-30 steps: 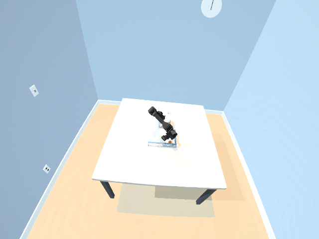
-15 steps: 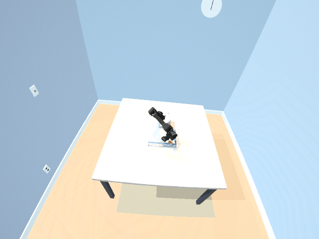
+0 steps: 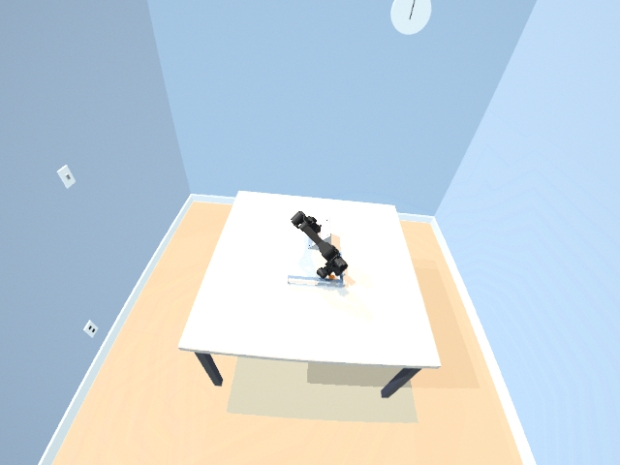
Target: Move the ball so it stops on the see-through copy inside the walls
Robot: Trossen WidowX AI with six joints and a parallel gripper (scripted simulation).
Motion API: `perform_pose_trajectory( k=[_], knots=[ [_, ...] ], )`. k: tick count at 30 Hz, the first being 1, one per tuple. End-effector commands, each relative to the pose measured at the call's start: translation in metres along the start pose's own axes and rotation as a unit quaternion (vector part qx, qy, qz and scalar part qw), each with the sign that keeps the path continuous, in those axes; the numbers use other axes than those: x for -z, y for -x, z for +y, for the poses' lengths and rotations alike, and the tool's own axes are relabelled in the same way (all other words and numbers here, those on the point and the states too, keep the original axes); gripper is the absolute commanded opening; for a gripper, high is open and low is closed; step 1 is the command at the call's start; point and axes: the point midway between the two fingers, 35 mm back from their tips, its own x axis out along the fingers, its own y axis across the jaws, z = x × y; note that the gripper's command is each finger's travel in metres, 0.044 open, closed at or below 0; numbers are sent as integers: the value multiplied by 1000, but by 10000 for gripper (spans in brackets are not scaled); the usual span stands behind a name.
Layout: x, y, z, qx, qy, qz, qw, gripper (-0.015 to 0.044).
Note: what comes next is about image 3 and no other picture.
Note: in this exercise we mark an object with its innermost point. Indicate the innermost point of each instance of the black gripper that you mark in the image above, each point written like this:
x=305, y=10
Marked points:
x=324, y=272

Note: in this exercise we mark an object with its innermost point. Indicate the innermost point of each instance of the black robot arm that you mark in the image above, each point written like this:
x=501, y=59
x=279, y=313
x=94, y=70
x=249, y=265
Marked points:
x=329, y=252

